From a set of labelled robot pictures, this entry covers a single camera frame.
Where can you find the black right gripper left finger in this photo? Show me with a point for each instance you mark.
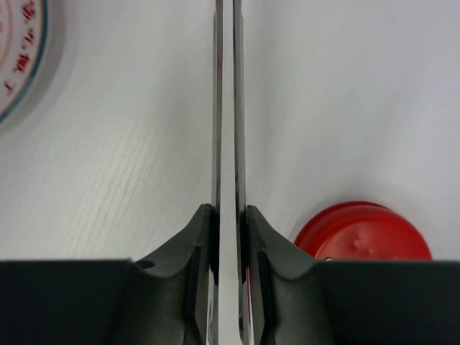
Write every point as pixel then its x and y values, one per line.
pixel 172 295

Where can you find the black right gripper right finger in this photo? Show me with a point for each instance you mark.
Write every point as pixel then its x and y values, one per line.
pixel 283 302

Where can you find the stainless steel tongs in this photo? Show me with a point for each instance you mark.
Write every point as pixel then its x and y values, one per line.
pixel 229 305

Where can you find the red round lid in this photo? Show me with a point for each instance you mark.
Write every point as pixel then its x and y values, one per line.
pixel 361 230

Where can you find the white plate with red print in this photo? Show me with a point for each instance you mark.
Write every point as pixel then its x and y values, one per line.
pixel 25 33

